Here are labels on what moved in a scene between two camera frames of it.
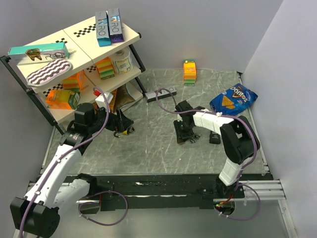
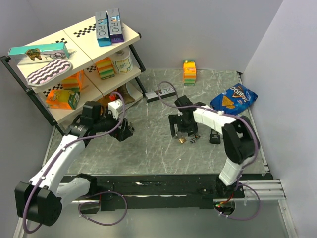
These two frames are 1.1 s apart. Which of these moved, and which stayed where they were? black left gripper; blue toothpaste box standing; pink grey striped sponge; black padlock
Moved: black left gripper
Stayed: black padlock; pink grey striped sponge; blue toothpaste box standing
